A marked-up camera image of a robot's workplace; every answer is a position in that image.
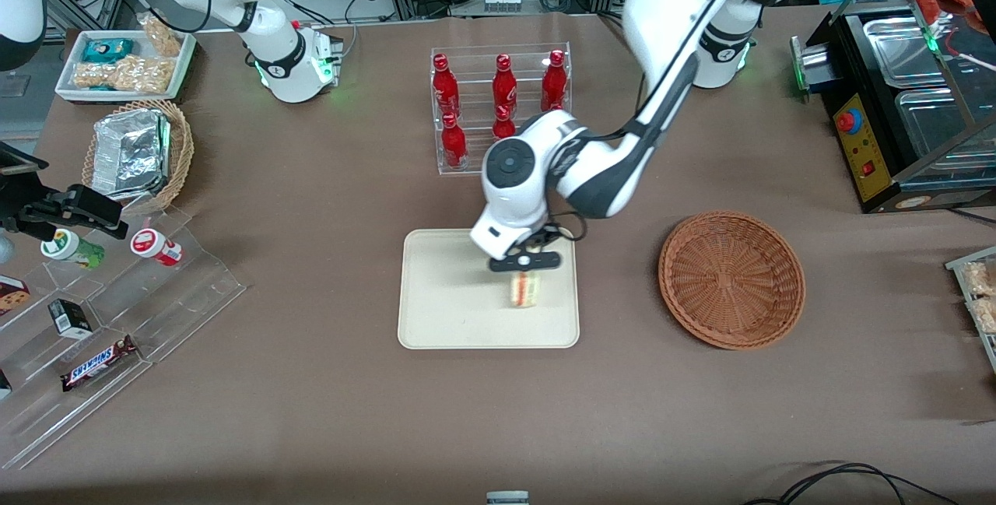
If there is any clear bagged rice snack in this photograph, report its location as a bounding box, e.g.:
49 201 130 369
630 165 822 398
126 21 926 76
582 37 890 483
963 260 996 296
969 296 996 335

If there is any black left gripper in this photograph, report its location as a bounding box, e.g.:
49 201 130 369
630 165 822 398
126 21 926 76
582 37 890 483
520 226 565 255

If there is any light oval wicker basket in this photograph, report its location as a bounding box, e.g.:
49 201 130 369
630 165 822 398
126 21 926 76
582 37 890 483
82 99 195 214

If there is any triangular sandwich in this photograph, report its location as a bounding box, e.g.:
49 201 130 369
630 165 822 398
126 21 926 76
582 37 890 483
510 272 539 309

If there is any small clear peanut snack bag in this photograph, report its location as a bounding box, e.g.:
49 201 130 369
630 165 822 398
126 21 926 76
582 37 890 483
139 13 184 57

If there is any brown cookie box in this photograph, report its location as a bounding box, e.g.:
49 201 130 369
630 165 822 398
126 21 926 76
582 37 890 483
0 275 32 317

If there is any white rectangular snack tray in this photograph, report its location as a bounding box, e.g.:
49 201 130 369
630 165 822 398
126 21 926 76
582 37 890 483
54 29 197 103

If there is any red label white cup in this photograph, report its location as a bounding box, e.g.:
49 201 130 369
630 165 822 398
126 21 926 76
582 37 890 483
130 228 184 267

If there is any black floor cable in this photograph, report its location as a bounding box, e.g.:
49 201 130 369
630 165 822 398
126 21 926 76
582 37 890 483
743 461 962 505

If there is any cream rectangular plastic tray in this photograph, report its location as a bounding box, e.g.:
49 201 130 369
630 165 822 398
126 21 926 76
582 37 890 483
397 226 580 350

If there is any brown round wicker basket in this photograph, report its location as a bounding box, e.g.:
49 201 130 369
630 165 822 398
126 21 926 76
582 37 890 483
658 211 806 351

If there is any clear acrylic step shelf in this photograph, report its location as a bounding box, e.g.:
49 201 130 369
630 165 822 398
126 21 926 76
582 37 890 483
0 205 247 471

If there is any teal snack packet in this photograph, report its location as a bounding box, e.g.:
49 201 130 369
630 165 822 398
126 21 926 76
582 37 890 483
82 38 135 64

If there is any green label white cup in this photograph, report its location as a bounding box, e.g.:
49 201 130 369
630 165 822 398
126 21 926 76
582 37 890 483
40 229 106 270

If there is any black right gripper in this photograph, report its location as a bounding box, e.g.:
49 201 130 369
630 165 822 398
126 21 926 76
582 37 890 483
16 184 130 240

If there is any clear acrylic bottle rack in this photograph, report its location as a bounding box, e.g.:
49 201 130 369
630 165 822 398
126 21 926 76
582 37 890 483
430 42 571 175

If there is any small black carton box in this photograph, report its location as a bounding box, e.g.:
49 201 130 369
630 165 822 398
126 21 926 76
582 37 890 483
48 299 94 338

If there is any large clear peanut snack bag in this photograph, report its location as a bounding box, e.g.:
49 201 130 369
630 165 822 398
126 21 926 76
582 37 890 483
72 55 174 93

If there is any white wire rack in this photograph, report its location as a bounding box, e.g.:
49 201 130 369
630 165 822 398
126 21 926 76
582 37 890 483
945 247 996 373

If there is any black food warmer machine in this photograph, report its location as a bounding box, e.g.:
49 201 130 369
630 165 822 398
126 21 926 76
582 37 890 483
790 0 996 215

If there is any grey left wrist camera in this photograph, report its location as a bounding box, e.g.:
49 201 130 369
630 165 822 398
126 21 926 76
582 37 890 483
489 251 562 273

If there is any Snickers chocolate bar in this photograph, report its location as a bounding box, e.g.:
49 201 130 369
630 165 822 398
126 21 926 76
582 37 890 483
61 335 139 392

